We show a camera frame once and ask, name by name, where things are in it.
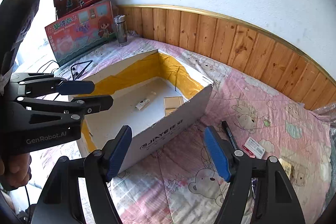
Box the pink toy washing machine box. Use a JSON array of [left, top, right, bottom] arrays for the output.
[[45, 1, 116, 66]]

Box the person's left hand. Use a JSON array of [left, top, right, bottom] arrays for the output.
[[1, 153, 31, 188]]

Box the gold metal tin box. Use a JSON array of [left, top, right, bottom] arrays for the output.
[[163, 96, 187, 116]]

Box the small white tube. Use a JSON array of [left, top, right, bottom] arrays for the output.
[[135, 98, 150, 110]]

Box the white cardboard box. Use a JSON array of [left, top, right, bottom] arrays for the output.
[[77, 50, 214, 171]]

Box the clear bubble wrap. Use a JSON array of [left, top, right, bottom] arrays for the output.
[[313, 102, 335, 211]]

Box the white red staples box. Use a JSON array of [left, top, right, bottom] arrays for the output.
[[243, 137, 265, 159]]

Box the yellow tissue pack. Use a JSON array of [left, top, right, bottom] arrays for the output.
[[279, 158, 294, 180]]

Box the black marker pen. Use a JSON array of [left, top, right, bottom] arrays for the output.
[[221, 121, 239, 150]]

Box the pink bear bedsheet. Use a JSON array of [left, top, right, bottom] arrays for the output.
[[39, 35, 336, 224]]

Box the steel glass bottle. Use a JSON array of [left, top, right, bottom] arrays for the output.
[[114, 15, 127, 47]]

